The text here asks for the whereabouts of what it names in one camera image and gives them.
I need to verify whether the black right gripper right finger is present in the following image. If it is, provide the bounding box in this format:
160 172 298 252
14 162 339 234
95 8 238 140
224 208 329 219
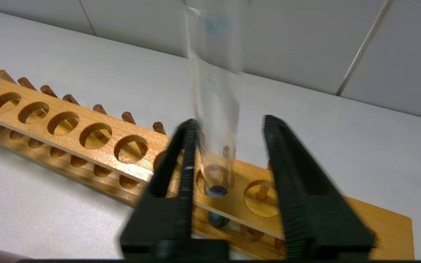
262 115 375 260

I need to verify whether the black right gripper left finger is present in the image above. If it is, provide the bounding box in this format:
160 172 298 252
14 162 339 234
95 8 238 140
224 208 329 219
120 119 229 260

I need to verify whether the test tube with blue pigment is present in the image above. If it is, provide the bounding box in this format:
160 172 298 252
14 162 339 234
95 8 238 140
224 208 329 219
183 0 244 229

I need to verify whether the wooden test tube rack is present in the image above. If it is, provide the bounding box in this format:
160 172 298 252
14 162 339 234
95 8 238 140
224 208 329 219
0 65 415 260

